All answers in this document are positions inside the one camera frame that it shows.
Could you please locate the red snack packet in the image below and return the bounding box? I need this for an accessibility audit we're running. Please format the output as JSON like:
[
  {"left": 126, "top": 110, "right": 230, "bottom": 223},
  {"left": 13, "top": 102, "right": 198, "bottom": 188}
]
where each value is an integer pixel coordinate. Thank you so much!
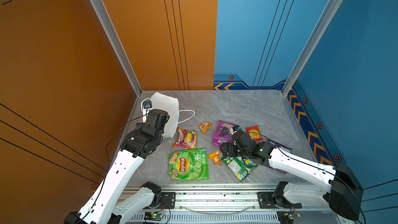
[{"left": 246, "top": 125, "right": 263, "bottom": 142}]

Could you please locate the purple grape candy bag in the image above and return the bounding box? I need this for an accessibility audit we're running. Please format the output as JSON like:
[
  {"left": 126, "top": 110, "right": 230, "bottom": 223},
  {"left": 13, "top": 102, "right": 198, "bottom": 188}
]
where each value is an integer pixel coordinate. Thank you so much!
[{"left": 212, "top": 121, "right": 241, "bottom": 147}]

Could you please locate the white paper bag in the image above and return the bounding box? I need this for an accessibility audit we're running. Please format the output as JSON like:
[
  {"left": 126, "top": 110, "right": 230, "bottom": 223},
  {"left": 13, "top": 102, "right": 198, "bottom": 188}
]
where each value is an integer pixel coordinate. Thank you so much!
[{"left": 140, "top": 92, "right": 196, "bottom": 139}]

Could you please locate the purple white snack bag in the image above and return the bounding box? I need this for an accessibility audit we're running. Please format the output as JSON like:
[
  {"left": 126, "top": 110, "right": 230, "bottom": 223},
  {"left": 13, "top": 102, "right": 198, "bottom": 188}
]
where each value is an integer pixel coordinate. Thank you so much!
[{"left": 267, "top": 139, "right": 292, "bottom": 174}]

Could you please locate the large green chips bag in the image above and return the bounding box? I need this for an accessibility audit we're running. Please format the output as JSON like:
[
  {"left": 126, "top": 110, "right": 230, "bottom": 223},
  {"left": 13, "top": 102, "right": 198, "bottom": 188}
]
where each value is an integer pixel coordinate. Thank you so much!
[{"left": 169, "top": 148, "right": 209, "bottom": 181}]

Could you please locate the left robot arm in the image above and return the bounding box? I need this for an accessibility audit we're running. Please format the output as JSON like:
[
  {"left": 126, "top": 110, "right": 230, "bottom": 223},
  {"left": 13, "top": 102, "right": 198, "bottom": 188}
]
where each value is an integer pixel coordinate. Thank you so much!
[{"left": 64, "top": 109, "right": 170, "bottom": 224}]

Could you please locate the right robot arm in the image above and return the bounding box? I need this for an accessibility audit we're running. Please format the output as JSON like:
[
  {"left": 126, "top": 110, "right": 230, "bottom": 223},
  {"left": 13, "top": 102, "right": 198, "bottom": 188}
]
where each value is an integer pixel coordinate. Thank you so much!
[{"left": 220, "top": 125, "right": 364, "bottom": 221}]

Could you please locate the green pea snack bag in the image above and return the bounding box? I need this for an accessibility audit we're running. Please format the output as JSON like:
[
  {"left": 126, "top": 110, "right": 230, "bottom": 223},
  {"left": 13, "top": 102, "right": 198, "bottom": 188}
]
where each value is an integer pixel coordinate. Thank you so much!
[{"left": 221, "top": 156, "right": 258, "bottom": 181}]

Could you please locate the colourful skittles candy bag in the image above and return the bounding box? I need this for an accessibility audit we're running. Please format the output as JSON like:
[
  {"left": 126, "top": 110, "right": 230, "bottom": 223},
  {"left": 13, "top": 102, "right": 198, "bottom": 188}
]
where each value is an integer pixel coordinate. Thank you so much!
[{"left": 173, "top": 128, "right": 198, "bottom": 149}]

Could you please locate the orange wrapped snack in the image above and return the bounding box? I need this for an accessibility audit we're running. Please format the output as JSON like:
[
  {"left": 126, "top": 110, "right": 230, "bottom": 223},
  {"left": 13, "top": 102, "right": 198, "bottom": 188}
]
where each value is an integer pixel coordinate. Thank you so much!
[{"left": 208, "top": 150, "right": 222, "bottom": 165}]

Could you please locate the small orange snack packet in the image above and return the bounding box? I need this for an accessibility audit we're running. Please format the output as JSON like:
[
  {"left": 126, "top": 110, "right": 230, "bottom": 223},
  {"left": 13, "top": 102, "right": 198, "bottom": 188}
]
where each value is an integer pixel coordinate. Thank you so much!
[{"left": 198, "top": 121, "right": 212, "bottom": 134}]

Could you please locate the right circuit board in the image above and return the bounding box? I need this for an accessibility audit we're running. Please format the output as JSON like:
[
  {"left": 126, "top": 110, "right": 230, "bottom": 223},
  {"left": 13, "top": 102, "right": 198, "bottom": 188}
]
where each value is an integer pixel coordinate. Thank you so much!
[{"left": 277, "top": 212, "right": 301, "bottom": 224}]

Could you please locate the circuit board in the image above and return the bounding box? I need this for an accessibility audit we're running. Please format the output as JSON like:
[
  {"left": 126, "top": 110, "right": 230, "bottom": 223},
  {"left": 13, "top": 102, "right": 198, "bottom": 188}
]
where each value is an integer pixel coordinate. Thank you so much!
[
  {"left": 277, "top": 212, "right": 301, "bottom": 224},
  {"left": 144, "top": 212, "right": 164, "bottom": 222}
]

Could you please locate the left circuit board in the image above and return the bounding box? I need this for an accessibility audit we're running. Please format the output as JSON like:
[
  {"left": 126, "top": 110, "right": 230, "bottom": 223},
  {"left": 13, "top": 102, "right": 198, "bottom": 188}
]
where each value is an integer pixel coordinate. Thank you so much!
[{"left": 144, "top": 212, "right": 164, "bottom": 222}]

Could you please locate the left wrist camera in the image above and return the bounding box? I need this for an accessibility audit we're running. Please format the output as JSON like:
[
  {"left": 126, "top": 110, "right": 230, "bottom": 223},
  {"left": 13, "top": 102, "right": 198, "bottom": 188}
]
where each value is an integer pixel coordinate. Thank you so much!
[{"left": 141, "top": 98, "right": 153, "bottom": 111}]

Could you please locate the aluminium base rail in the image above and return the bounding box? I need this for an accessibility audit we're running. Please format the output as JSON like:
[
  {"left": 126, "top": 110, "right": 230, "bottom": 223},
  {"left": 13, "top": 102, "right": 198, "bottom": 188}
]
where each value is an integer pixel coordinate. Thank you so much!
[{"left": 90, "top": 183, "right": 355, "bottom": 224}]

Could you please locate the aluminium corner post left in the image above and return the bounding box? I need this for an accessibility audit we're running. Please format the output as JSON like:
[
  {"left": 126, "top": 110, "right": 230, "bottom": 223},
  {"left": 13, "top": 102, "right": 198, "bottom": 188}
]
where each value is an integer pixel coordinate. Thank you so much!
[{"left": 90, "top": 0, "right": 142, "bottom": 96}]

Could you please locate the aluminium corner post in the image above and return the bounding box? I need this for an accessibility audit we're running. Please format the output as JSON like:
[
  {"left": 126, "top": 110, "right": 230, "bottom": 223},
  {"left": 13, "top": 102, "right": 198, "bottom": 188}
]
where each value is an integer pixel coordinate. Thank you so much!
[
  {"left": 90, "top": 0, "right": 142, "bottom": 96},
  {"left": 282, "top": 0, "right": 343, "bottom": 97}
]

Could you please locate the aluminium corner post right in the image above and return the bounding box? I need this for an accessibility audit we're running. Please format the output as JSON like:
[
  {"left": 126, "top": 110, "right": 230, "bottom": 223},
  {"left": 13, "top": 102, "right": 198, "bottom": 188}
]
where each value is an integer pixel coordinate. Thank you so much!
[{"left": 282, "top": 0, "right": 343, "bottom": 97}]

